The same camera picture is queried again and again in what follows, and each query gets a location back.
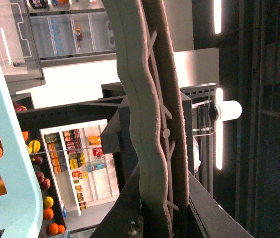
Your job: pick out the light blue shopping basket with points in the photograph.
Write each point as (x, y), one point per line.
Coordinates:
(146, 69)

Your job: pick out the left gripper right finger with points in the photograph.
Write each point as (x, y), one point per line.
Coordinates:
(212, 220)

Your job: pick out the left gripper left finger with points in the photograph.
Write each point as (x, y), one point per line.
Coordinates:
(126, 218)

